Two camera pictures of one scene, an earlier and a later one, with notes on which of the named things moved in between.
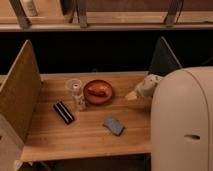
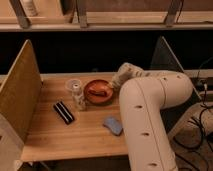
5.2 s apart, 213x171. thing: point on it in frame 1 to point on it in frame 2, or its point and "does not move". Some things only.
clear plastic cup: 74,85 does not move
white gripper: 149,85 to 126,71
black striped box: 60,108 does not move
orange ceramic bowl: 97,92 does not move
